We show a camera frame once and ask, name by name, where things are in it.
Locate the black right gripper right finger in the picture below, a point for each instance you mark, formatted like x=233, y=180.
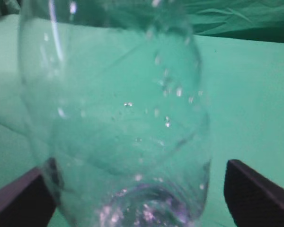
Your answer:
x=252, y=199

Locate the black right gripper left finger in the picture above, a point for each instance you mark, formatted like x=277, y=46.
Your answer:
x=27, y=201

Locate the clear plastic water bottle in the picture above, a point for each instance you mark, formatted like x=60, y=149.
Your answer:
x=116, y=112

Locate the green backdrop cloth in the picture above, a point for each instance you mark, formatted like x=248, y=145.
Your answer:
x=259, y=20

